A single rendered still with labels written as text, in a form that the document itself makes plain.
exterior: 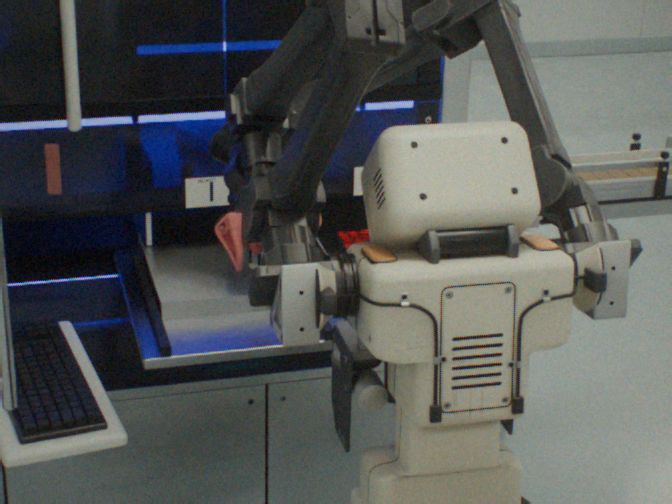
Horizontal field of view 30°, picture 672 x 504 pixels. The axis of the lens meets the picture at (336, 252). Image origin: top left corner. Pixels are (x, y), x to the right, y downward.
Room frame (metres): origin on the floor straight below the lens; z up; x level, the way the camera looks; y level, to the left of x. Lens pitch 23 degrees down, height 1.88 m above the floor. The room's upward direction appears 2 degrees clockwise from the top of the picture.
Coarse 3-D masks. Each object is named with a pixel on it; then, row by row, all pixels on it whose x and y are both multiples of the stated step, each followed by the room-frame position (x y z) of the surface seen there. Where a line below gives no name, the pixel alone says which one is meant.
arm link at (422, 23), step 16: (416, 16) 2.03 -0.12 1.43; (432, 16) 2.01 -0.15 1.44; (448, 16) 2.00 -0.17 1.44; (416, 32) 2.04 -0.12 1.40; (432, 32) 2.02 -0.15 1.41; (416, 48) 2.03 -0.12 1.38; (432, 48) 2.03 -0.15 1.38; (448, 48) 2.06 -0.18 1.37; (384, 64) 2.05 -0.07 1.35; (400, 64) 2.05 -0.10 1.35; (416, 64) 2.05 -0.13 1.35; (384, 80) 2.07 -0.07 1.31; (304, 96) 2.11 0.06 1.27; (288, 112) 2.10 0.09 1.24
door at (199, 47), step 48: (0, 0) 2.20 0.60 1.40; (48, 0) 2.22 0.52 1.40; (96, 0) 2.25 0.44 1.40; (144, 0) 2.27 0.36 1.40; (192, 0) 2.29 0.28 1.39; (0, 48) 2.20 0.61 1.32; (48, 48) 2.22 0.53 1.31; (96, 48) 2.25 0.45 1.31; (144, 48) 2.27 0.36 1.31; (192, 48) 2.29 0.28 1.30; (0, 96) 2.20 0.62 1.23; (48, 96) 2.22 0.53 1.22; (96, 96) 2.24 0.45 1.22; (144, 96) 2.27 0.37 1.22
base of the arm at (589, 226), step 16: (576, 208) 1.66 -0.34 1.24; (592, 208) 1.66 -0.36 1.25; (560, 224) 1.67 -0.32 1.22; (576, 224) 1.65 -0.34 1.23; (592, 224) 1.63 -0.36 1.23; (608, 224) 1.64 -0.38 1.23; (576, 240) 1.62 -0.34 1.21; (592, 240) 1.61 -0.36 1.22; (608, 240) 1.61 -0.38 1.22; (624, 240) 1.62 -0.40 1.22
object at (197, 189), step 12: (192, 180) 2.28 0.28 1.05; (204, 180) 2.29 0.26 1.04; (216, 180) 2.29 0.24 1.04; (192, 192) 2.28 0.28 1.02; (204, 192) 2.29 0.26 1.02; (216, 192) 2.29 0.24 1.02; (228, 192) 2.30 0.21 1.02; (192, 204) 2.28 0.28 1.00; (204, 204) 2.29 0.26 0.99; (216, 204) 2.29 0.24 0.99; (228, 204) 2.30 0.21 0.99
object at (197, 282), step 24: (144, 264) 2.23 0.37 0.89; (168, 264) 2.25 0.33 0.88; (192, 264) 2.25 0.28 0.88; (216, 264) 2.25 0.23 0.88; (168, 288) 2.14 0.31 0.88; (192, 288) 2.14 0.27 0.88; (216, 288) 2.14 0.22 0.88; (240, 288) 2.14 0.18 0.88; (168, 312) 2.01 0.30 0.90; (192, 312) 2.02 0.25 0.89; (216, 312) 2.03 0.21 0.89; (240, 312) 2.04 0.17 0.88
